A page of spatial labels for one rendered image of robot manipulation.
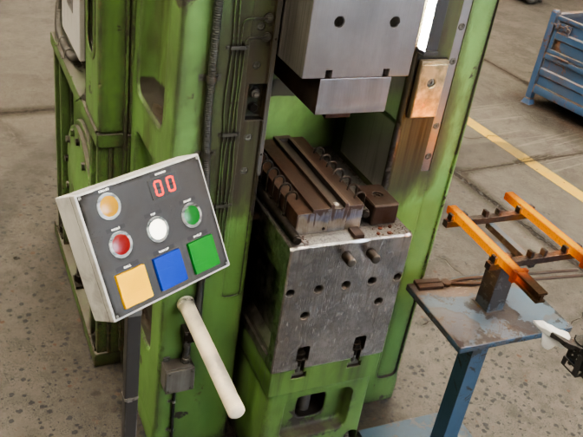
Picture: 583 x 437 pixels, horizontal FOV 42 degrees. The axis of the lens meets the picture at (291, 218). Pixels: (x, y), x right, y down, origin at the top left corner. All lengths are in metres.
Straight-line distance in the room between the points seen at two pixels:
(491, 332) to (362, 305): 0.37
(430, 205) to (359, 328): 0.46
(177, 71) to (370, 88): 0.48
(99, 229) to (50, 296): 1.68
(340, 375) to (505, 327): 0.53
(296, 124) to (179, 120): 0.64
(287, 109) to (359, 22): 0.66
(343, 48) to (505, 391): 1.77
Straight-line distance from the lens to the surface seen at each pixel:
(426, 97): 2.20
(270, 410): 2.40
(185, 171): 1.76
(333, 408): 2.60
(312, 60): 1.83
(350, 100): 1.92
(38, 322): 3.16
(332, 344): 2.30
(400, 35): 1.92
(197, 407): 2.57
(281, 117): 2.44
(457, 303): 2.31
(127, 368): 2.02
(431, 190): 2.42
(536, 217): 2.31
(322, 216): 2.06
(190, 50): 1.86
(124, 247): 1.65
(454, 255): 3.90
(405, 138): 2.25
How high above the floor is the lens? 2.02
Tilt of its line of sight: 31 degrees down
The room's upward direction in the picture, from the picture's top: 9 degrees clockwise
